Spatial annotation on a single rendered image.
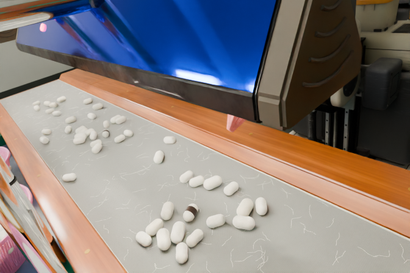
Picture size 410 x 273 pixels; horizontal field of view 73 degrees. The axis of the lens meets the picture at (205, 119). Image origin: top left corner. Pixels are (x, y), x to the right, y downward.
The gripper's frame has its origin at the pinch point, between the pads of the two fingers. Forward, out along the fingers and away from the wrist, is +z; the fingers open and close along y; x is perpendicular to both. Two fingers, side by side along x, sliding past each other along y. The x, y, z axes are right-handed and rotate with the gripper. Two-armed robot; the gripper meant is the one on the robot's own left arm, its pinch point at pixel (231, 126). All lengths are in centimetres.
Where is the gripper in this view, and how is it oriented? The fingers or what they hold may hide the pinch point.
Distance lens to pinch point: 50.9
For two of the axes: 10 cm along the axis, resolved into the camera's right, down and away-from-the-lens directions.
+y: 6.7, 2.4, -7.0
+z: -4.4, 8.9, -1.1
